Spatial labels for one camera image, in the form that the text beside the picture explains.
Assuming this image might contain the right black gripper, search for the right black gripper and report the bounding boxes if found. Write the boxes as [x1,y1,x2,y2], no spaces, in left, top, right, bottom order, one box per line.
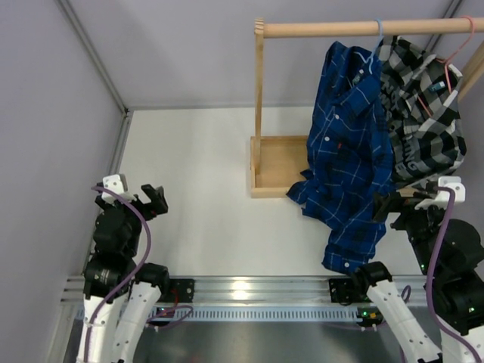
[371,191,446,275]

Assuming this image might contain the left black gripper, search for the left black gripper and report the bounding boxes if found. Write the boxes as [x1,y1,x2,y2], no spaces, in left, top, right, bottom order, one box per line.
[97,183,167,256]

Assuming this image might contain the blue plaid shirt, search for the blue plaid shirt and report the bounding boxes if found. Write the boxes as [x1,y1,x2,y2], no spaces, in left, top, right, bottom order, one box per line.
[287,42,394,275]

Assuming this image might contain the blue wire hanger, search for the blue wire hanger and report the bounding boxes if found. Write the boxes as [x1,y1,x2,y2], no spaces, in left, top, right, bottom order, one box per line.
[355,19,383,77]

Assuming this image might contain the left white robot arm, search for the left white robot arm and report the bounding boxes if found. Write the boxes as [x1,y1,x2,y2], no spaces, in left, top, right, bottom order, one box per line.
[76,183,171,362]

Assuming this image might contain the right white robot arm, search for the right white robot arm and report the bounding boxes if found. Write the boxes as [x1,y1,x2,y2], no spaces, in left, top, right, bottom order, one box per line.
[352,187,483,362]

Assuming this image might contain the black white checkered shirt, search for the black white checkered shirt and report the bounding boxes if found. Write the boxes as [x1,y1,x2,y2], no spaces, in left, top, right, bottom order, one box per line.
[375,36,467,188]

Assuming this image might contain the wooden clothes rack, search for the wooden clothes rack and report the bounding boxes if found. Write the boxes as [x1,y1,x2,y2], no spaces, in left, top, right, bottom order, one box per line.
[250,17,483,198]

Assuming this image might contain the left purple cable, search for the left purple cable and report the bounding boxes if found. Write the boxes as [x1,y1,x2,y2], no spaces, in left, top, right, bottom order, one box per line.
[85,185,194,363]

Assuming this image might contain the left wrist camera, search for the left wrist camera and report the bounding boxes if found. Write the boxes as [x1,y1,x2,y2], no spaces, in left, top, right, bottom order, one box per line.
[102,174,135,202]

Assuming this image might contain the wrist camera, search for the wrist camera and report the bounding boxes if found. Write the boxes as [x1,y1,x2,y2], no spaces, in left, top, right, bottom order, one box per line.
[102,174,135,202]
[414,176,467,210]

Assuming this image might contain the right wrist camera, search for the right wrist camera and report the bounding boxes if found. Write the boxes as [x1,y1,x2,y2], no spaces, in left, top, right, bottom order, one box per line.
[414,176,467,210]

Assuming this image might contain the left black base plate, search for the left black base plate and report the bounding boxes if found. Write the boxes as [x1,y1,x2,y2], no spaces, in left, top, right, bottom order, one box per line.
[163,278,195,303]

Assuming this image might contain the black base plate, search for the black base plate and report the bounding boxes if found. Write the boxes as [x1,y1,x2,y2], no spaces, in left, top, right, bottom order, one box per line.
[328,278,370,306]
[163,278,195,303]

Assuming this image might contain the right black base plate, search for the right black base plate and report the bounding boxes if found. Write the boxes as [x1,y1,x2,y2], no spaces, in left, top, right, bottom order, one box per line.
[328,278,370,306]

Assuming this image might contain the aluminium mounting rail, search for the aluminium mounting rail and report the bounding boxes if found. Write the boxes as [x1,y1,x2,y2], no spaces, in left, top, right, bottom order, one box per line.
[60,275,425,304]

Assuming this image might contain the slotted grey cable duct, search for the slotted grey cable duct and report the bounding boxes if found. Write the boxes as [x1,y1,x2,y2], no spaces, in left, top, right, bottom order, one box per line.
[146,306,362,323]

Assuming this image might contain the pink wire hanger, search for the pink wire hanger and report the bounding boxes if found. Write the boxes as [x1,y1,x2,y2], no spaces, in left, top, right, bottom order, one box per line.
[416,16,476,118]

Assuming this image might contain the grey corner frame post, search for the grey corner frame post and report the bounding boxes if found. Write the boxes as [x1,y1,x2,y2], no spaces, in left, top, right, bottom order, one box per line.
[56,0,132,114]

